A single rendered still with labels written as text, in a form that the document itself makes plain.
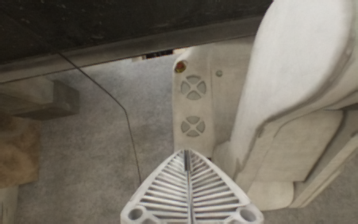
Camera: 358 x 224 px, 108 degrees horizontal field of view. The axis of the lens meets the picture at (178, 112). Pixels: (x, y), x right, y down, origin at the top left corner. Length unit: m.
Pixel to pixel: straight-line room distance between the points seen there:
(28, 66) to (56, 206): 0.74
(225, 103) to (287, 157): 0.27
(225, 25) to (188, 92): 0.27
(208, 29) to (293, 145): 0.42
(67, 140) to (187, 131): 0.78
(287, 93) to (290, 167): 0.25
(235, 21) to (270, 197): 0.56
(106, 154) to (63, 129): 0.33
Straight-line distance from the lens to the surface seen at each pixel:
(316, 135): 0.38
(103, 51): 0.56
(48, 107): 0.96
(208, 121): 0.50
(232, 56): 0.65
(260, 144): 0.30
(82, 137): 1.01
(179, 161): 0.16
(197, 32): 0.54
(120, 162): 0.88
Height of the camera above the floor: 0.80
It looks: 76 degrees down
